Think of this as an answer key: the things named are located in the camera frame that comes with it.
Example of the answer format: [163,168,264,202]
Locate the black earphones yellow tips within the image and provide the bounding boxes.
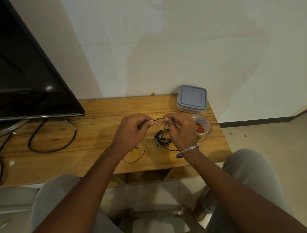
[122,117,183,165]

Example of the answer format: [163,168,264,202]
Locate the person's right hand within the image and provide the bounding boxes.
[163,113,198,153]

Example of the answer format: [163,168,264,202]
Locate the person's left hand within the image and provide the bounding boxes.
[111,113,154,157]

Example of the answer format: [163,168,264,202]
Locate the grey lidded plastic container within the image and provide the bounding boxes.
[177,84,208,114]

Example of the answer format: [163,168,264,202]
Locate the brown packing tape roll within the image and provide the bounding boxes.
[192,115,211,142]

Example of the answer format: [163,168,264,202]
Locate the person's right forearm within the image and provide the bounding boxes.
[181,149,307,233]

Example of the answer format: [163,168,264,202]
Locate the person's left leg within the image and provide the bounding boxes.
[30,174,123,233]

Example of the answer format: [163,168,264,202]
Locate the black television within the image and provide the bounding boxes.
[0,0,86,120]

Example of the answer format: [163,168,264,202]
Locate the silver television stand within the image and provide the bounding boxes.
[0,119,29,137]

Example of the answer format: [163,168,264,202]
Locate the person's right leg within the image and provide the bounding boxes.
[201,149,293,233]

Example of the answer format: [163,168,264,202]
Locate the person's left forearm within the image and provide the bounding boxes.
[33,146,125,233]

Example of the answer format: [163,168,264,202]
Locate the silver bracelet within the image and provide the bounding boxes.
[175,144,200,159]

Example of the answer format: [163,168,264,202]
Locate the thick black looped cable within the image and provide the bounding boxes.
[28,118,77,154]

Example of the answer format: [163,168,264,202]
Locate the black audio cable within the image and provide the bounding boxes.
[152,128,173,147]

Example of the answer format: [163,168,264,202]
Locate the person's leg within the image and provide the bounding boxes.
[201,149,293,233]
[30,174,123,233]

